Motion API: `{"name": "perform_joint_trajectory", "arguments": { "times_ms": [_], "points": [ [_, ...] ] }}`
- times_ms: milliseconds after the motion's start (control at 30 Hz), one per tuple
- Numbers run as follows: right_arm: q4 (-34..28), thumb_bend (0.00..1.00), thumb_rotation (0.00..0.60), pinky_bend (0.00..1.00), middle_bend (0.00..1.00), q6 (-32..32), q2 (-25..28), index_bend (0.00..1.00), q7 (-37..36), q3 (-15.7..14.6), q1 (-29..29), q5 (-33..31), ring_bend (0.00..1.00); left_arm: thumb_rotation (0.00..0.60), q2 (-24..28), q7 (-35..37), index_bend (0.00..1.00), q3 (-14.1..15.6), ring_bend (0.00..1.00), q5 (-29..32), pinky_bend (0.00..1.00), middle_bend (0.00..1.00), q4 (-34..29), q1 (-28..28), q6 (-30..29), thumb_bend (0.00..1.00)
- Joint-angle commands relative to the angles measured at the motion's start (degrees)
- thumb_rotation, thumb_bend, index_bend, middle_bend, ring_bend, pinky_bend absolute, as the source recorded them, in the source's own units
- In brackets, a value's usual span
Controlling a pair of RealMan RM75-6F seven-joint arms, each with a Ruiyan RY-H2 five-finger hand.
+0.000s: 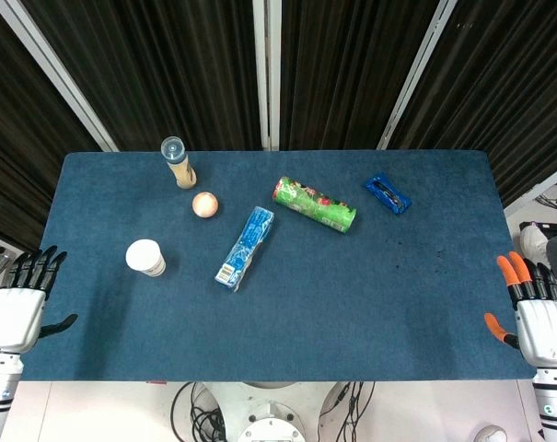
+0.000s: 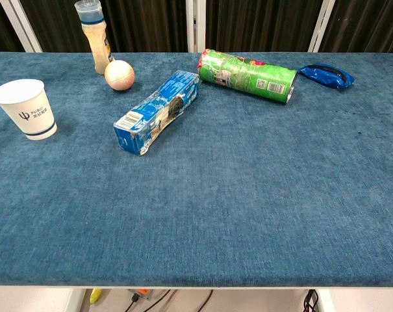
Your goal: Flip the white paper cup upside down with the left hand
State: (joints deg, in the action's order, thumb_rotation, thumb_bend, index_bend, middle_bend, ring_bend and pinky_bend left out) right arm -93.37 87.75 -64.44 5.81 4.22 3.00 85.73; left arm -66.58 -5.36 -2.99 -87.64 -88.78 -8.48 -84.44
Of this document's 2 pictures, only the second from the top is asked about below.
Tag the white paper cup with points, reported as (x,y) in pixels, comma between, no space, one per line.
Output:
(24,107)

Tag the blue table cloth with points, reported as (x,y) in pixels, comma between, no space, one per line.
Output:
(196,195)

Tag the blue cookie box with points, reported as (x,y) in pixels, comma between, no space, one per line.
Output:
(160,110)

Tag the green chips can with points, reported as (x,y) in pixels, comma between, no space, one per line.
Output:
(245,75)

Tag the pink ball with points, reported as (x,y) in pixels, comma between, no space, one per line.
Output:
(119,75)

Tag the dark curtain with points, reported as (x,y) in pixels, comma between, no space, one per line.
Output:
(258,24)

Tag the clear bottle with blue cap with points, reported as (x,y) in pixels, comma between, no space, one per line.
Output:
(97,48)

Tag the orange power strip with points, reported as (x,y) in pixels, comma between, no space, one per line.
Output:
(140,293)

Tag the blue snack packet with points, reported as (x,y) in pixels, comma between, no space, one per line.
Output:
(326,75)

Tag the yellow object under table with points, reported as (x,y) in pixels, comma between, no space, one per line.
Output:
(95,295)

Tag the white frame post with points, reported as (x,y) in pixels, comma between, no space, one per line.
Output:
(195,26)
(321,26)
(19,24)

